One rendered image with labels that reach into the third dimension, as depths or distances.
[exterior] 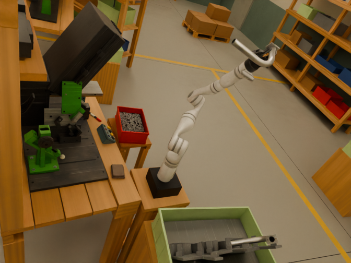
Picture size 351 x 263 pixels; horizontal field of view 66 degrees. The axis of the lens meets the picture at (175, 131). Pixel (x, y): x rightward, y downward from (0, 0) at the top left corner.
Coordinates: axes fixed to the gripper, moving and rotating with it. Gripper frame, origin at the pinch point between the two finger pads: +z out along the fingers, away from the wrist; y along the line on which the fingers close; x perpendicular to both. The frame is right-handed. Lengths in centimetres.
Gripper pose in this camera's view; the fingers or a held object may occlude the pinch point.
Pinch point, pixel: (270, 51)
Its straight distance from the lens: 145.1
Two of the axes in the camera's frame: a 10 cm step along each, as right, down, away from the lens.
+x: -2.2, 8.6, -4.5
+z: 5.1, -3.0, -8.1
